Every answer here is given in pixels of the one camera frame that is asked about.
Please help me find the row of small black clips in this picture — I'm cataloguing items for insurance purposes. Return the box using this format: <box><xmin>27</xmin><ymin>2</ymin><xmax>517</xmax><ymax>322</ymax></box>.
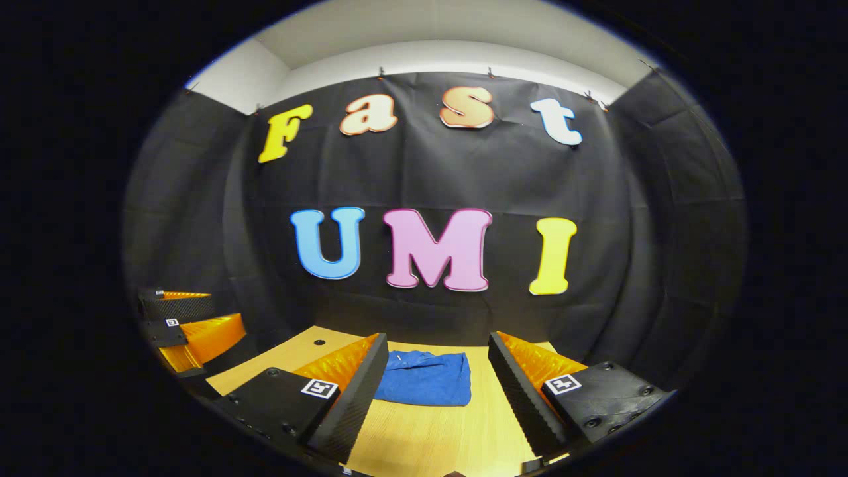
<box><xmin>185</xmin><ymin>58</ymin><xmax>660</xmax><ymax>113</ymax></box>

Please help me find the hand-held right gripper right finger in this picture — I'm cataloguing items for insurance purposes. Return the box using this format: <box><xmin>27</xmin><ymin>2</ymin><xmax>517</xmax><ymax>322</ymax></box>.
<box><xmin>488</xmin><ymin>331</ymin><xmax>678</xmax><ymax>459</ymax></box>

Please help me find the blue corduroy shirt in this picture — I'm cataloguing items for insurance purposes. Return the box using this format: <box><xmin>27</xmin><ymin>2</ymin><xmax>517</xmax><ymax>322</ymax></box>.
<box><xmin>373</xmin><ymin>350</ymin><xmax>472</xmax><ymax>407</ymax></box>

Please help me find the black backdrop cloth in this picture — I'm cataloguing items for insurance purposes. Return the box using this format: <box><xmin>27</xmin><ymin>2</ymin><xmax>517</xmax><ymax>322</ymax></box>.
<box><xmin>123</xmin><ymin>66</ymin><xmax>749</xmax><ymax>398</ymax></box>

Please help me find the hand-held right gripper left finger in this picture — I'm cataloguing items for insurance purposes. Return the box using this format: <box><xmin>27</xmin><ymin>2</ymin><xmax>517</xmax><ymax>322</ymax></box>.
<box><xmin>211</xmin><ymin>333</ymin><xmax>390</xmax><ymax>464</ymax></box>

